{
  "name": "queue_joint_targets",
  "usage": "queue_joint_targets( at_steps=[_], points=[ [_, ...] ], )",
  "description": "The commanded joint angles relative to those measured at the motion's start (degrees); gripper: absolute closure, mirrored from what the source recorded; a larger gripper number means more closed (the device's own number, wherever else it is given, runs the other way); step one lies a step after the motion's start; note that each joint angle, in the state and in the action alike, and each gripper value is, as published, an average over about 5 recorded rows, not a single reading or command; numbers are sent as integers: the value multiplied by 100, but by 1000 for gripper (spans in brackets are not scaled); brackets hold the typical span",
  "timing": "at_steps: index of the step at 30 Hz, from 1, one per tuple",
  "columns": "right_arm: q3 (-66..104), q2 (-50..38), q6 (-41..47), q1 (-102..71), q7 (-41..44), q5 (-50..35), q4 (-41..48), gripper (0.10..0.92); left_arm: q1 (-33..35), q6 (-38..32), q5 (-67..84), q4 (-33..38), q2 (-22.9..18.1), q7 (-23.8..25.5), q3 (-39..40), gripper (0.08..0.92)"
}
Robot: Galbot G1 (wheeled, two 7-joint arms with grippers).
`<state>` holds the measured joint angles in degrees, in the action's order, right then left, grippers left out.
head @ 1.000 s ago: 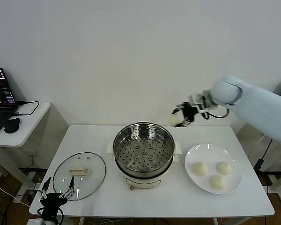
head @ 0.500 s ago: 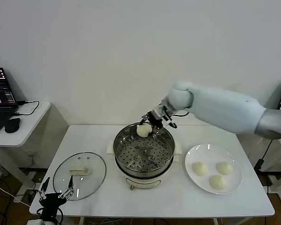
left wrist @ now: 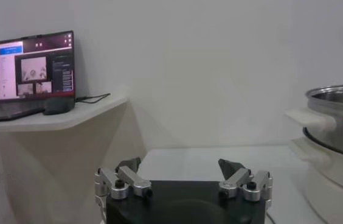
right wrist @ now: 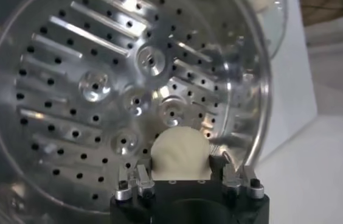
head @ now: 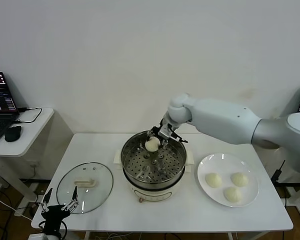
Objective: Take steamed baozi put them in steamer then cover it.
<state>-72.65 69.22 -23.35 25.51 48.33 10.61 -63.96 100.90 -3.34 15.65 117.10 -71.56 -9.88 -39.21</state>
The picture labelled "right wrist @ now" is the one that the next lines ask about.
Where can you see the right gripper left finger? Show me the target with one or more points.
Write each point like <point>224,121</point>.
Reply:
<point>142,179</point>

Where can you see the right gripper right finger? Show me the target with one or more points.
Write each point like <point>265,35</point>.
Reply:
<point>230,179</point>

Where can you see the white steamed baozi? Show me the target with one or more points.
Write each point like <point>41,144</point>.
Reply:
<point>180,152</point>

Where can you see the round glass pot lid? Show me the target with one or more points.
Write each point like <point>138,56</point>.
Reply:
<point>279,27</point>

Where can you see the perforated steel steamer basket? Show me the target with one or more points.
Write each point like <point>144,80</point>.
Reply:
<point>77,100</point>

